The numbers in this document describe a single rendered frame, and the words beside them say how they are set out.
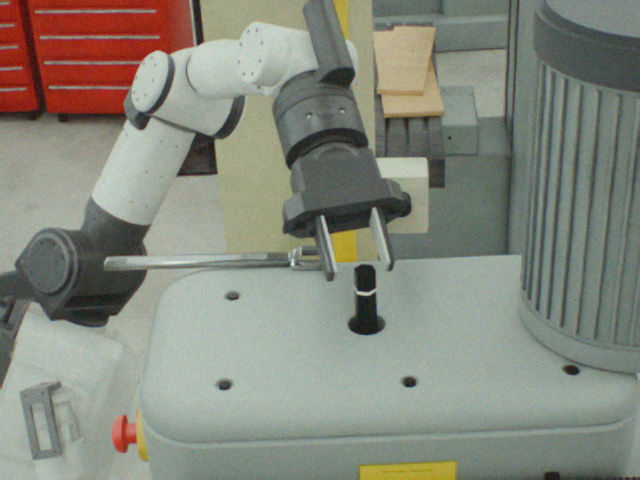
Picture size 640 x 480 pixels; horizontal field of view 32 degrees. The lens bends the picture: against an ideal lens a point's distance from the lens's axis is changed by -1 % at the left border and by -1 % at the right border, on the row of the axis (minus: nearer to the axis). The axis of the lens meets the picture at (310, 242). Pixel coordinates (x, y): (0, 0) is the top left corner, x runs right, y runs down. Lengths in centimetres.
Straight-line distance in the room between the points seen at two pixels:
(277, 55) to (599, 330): 43
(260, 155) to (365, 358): 191
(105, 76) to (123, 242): 448
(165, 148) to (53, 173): 425
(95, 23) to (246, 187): 297
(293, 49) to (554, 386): 43
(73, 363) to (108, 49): 444
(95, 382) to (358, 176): 56
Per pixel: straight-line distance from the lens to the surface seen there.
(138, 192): 145
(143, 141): 143
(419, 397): 101
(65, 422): 141
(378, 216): 109
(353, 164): 110
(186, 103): 138
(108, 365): 151
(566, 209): 98
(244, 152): 293
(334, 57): 113
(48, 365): 151
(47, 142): 601
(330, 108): 112
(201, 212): 513
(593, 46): 90
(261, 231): 304
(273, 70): 116
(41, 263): 148
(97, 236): 148
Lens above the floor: 253
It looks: 32 degrees down
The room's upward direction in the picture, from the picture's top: 3 degrees counter-clockwise
